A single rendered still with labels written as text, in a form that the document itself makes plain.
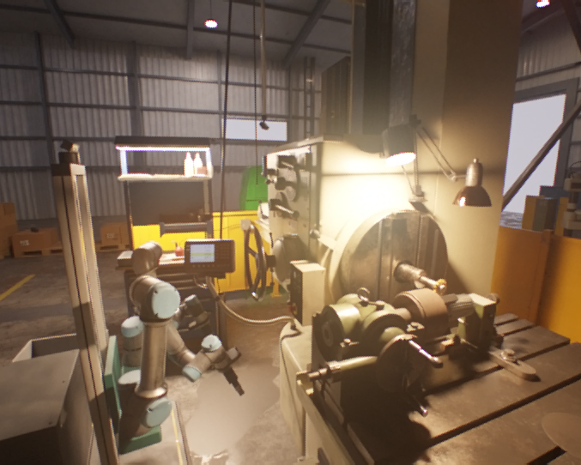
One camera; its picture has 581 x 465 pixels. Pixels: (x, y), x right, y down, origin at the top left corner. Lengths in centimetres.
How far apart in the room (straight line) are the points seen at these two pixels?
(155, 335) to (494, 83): 196
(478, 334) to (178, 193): 280
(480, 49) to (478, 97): 23
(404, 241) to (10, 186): 1527
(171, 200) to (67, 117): 1208
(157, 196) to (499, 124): 288
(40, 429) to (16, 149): 1448
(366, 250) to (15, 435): 148
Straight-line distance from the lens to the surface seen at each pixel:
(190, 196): 330
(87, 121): 1495
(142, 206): 335
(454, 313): 137
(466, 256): 192
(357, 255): 130
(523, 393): 140
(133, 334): 186
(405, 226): 141
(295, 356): 205
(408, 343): 97
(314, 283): 125
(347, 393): 109
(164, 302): 114
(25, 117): 1562
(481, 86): 191
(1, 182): 1592
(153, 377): 127
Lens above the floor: 174
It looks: 11 degrees down
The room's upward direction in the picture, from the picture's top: straight up
